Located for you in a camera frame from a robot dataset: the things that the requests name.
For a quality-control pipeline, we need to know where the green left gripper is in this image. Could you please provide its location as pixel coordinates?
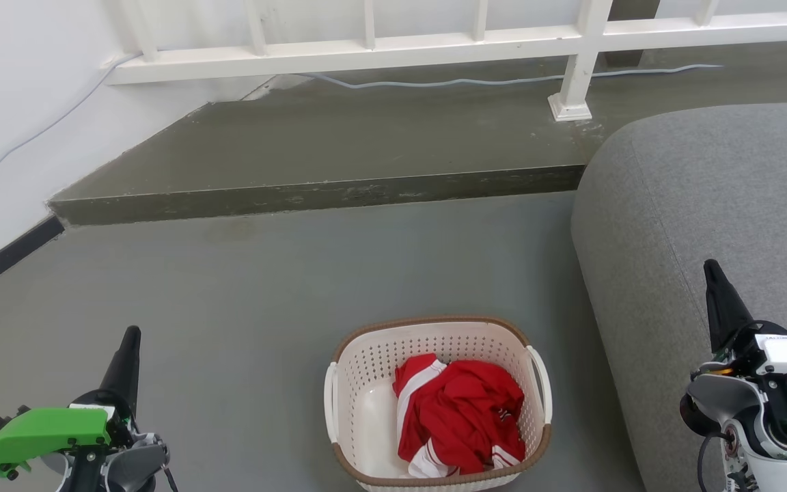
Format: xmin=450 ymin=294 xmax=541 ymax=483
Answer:
xmin=0 ymin=325 xmax=142 ymax=492

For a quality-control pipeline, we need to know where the cream plastic laundry basket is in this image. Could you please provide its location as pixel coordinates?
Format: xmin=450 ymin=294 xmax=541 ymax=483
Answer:
xmin=324 ymin=315 xmax=553 ymax=492

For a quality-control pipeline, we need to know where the grey fabric sofa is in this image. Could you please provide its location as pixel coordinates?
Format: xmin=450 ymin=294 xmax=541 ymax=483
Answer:
xmin=570 ymin=101 xmax=787 ymax=492

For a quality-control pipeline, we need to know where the black baseboard strip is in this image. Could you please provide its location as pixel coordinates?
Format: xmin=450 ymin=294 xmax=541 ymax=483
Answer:
xmin=0 ymin=216 xmax=66 ymax=306

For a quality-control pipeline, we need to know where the red white garment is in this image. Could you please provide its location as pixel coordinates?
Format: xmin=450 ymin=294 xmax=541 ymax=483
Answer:
xmin=393 ymin=353 xmax=527 ymax=478

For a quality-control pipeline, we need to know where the white railing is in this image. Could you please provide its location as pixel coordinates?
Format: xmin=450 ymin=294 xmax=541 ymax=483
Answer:
xmin=103 ymin=0 xmax=787 ymax=123

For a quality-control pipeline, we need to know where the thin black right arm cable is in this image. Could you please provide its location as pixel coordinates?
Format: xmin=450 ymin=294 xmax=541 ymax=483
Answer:
xmin=696 ymin=430 xmax=729 ymax=492

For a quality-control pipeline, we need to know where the thin grey wall cable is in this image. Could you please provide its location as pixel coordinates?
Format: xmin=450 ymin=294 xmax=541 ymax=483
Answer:
xmin=0 ymin=52 xmax=143 ymax=199

